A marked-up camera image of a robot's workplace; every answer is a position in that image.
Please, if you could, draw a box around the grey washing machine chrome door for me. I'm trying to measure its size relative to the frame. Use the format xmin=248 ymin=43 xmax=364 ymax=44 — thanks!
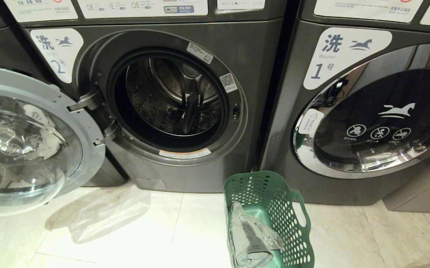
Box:
xmin=259 ymin=0 xmax=430 ymax=206

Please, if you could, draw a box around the open round glass washer door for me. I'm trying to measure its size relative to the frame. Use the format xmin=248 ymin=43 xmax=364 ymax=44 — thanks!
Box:
xmin=0 ymin=66 xmax=106 ymax=217

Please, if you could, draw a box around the grey denim garment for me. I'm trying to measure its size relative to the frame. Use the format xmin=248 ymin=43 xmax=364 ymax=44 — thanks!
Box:
xmin=230 ymin=201 xmax=285 ymax=268

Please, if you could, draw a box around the green plastic laundry basket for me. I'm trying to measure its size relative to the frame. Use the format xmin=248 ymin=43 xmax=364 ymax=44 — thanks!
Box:
xmin=224 ymin=171 xmax=315 ymax=268

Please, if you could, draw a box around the closed chrome-rimmed washer door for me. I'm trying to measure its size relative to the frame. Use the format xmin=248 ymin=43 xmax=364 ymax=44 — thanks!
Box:
xmin=293 ymin=44 xmax=430 ymax=179

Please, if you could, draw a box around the grey front-load washing machine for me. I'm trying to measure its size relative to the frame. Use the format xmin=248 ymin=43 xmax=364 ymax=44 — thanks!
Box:
xmin=3 ymin=0 xmax=288 ymax=194

